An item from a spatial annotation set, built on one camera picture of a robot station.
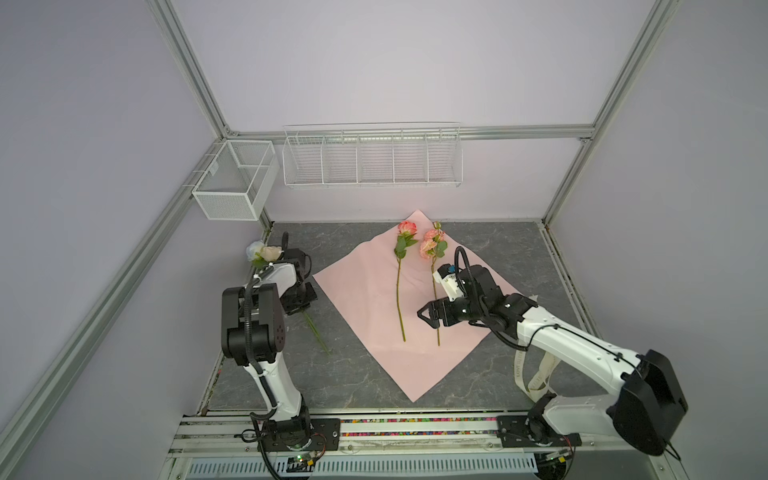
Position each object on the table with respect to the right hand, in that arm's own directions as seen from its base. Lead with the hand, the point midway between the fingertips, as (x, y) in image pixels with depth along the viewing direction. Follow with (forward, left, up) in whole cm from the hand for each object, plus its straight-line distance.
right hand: (429, 311), depth 80 cm
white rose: (+31, +62, -9) cm, 69 cm away
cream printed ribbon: (-16, -29, -15) cm, 37 cm away
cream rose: (+27, +55, -9) cm, 62 cm away
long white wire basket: (+57, +18, +12) cm, 61 cm away
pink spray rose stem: (+32, -4, -10) cm, 34 cm away
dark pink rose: (+41, +6, -12) cm, 43 cm away
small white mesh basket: (+39, +60, +15) cm, 73 cm away
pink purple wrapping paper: (+18, +14, -15) cm, 27 cm away
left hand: (+8, +38, -13) cm, 41 cm away
